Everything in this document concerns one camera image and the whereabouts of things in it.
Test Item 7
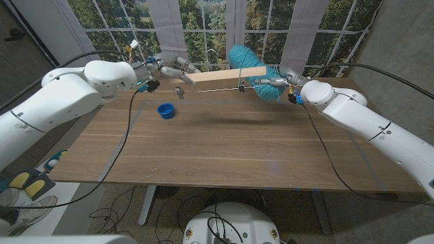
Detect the white robot chest edge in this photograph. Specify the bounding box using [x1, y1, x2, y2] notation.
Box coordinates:
[0, 234, 136, 244]

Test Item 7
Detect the teal and white floor device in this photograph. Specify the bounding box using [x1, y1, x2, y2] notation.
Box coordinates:
[43, 148, 68, 174]

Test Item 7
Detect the yellow and black foot pedal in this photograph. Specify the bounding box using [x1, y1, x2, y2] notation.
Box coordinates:
[23, 174, 57, 201]
[8, 169, 35, 190]

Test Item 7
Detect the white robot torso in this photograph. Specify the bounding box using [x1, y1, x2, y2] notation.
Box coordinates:
[182, 202, 281, 244]

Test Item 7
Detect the teal yarn skein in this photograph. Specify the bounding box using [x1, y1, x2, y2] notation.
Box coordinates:
[226, 44, 286, 102]

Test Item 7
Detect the black torso cable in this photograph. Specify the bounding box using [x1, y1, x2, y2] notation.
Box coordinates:
[203, 211, 245, 244]

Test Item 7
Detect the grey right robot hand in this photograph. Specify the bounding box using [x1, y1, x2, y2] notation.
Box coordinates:
[254, 66, 311, 87]

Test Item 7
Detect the printed window backdrop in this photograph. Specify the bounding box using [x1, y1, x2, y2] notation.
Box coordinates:
[66, 0, 384, 79]

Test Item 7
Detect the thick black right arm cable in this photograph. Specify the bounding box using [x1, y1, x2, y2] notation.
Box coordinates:
[310, 62, 434, 101]

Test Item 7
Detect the wooden hanger bar with clips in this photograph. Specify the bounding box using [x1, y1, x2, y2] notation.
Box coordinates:
[172, 49, 268, 100]

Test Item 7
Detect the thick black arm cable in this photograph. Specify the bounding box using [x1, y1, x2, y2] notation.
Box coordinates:
[0, 49, 132, 111]
[310, 62, 434, 101]

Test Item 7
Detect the grey sneaker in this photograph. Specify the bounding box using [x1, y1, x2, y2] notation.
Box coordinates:
[6, 195, 58, 237]
[0, 188, 21, 208]

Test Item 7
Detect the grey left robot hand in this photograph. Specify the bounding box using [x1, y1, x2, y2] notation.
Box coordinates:
[154, 51, 201, 87]

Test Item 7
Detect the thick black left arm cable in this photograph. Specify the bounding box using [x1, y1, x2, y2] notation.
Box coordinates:
[0, 49, 132, 111]

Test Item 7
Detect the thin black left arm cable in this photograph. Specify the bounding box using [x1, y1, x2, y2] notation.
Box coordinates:
[0, 81, 160, 209]

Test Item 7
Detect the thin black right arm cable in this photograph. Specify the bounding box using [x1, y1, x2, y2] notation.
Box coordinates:
[288, 93, 434, 207]

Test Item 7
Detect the black round floor fixture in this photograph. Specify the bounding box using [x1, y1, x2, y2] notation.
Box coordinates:
[155, 185, 180, 200]

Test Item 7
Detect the black floor cable tangle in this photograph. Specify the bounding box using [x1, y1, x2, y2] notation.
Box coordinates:
[87, 185, 218, 244]

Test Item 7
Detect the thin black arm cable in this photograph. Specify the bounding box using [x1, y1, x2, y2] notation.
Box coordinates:
[288, 93, 434, 207]
[0, 81, 160, 209]

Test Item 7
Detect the small blue cup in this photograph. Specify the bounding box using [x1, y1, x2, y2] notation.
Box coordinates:
[157, 102, 175, 120]

